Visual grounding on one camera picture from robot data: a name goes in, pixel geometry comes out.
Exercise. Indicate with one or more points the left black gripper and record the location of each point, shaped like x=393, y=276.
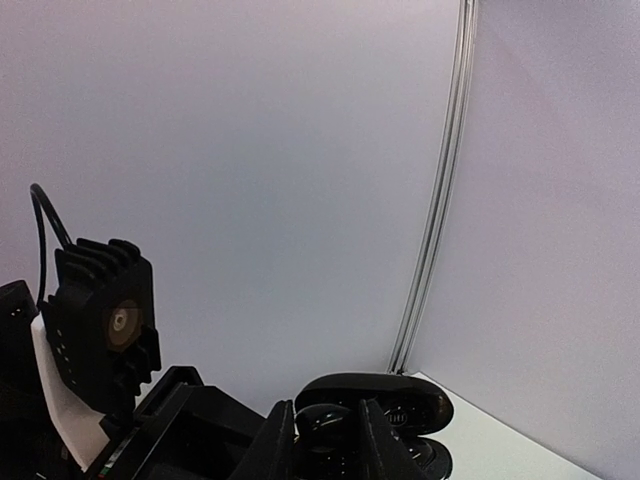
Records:
x=183, y=429

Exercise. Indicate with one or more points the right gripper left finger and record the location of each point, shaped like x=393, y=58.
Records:
x=270, y=455

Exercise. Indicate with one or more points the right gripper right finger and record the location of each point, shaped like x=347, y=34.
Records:
x=383, y=454

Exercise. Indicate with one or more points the glossy black charging case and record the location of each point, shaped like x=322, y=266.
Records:
x=414, y=408

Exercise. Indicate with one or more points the black stem earbud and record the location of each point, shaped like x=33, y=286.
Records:
x=326, y=421

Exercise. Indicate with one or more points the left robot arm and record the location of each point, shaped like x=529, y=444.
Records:
x=30, y=445

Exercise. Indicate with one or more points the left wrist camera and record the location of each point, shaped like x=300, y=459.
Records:
x=96, y=343

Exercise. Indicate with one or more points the left aluminium frame post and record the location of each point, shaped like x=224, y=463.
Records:
x=453, y=130

